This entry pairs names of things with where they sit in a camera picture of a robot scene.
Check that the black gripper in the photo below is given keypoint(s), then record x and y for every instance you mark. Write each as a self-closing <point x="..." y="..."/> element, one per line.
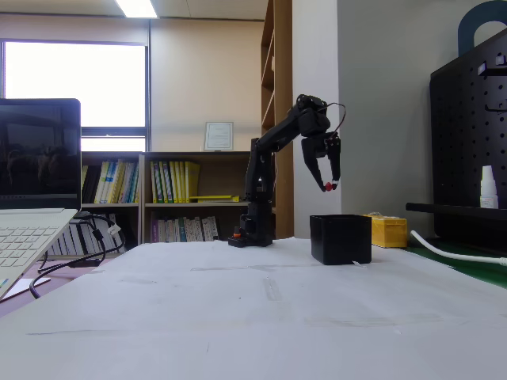
<point x="315" y="149"/>

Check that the small red pawn piece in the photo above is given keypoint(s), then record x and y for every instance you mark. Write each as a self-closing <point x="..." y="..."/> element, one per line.
<point x="328" y="186"/>

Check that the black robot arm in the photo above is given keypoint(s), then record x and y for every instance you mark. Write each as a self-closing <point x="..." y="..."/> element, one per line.
<point x="277" y="136"/>

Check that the black robot base orange clamp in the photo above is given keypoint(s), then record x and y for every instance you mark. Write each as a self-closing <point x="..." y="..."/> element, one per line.
<point x="257" y="240"/>

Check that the black square container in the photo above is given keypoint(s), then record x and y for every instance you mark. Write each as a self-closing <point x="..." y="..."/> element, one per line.
<point x="340" y="239"/>

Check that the yellow cardboard box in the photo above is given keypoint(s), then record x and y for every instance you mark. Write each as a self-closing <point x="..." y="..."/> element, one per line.
<point x="390" y="233"/>

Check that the framed white certificate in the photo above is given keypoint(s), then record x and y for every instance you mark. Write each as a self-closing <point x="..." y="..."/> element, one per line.
<point x="218" y="136"/>

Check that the tall wooden bookshelf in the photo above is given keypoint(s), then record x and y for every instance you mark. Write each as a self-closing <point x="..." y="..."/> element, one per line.
<point x="283" y="59"/>

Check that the yellow flat-lying book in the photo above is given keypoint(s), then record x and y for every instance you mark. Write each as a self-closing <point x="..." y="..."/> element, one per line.
<point x="210" y="197"/>

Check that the black pegboard shelf bar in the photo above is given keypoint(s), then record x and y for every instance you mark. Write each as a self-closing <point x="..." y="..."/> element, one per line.
<point x="443" y="209"/>

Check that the black pegboard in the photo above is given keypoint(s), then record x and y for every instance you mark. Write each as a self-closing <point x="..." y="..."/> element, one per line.
<point x="459" y="138"/>

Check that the wide low wooden bookcase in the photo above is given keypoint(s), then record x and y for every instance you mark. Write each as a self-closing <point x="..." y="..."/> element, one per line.
<point x="178" y="154"/>

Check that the white paper sheet cover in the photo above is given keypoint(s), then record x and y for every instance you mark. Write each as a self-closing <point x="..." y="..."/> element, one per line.
<point x="277" y="316"/>

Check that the white plastic bottle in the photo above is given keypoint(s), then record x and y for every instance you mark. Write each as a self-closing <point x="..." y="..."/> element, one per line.
<point x="489" y="190"/>

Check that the green desk mat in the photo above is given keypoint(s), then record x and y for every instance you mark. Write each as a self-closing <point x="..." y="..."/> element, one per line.
<point x="475" y="269"/>

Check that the teal arch shape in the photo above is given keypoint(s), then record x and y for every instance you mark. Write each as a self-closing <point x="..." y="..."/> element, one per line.
<point x="467" y="27"/>

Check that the narrow low wooden bookcase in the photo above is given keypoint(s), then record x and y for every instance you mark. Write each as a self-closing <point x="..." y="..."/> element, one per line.
<point x="115" y="155"/>

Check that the ceiling light panel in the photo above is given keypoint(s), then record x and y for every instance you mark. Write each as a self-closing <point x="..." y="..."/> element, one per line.
<point x="136" y="8"/>

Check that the white laptop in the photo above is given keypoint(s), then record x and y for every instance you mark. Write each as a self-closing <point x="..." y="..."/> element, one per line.
<point x="35" y="158"/>

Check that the white card under laptop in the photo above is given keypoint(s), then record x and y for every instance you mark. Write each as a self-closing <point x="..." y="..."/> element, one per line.
<point x="27" y="287"/>

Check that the window with dark frame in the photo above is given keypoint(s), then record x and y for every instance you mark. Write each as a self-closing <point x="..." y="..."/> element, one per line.
<point x="75" y="83"/>

